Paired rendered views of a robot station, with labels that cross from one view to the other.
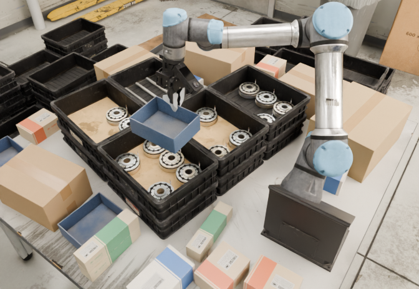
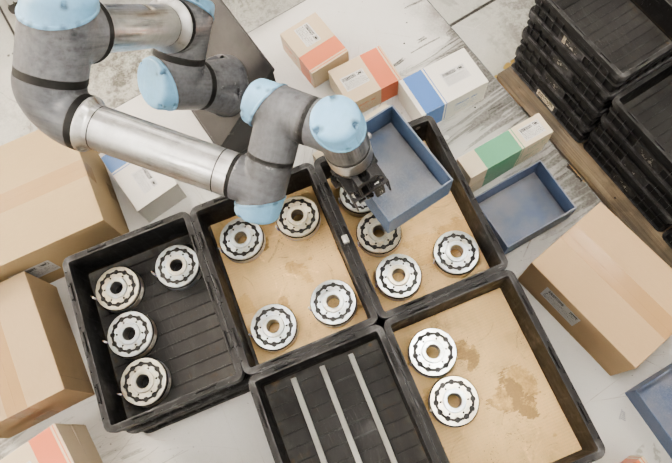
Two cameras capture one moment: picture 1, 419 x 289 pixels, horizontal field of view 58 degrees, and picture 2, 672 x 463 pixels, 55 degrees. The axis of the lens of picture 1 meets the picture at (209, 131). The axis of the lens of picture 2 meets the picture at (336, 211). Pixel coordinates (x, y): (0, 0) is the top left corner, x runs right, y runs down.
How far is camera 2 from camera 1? 1.58 m
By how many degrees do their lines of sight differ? 66
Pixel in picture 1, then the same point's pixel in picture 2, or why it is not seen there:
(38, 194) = (610, 230)
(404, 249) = not seen: hidden behind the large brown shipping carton
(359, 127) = (42, 170)
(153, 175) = (416, 221)
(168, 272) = (434, 82)
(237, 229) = not seen: hidden behind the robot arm
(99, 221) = (511, 219)
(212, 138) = (288, 269)
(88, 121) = (517, 417)
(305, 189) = (225, 58)
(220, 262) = (365, 79)
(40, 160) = (612, 311)
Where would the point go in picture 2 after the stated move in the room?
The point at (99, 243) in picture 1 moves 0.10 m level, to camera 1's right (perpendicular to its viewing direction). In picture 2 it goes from (516, 133) to (477, 121)
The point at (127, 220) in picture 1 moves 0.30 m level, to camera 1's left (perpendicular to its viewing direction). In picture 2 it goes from (472, 157) to (596, 197)
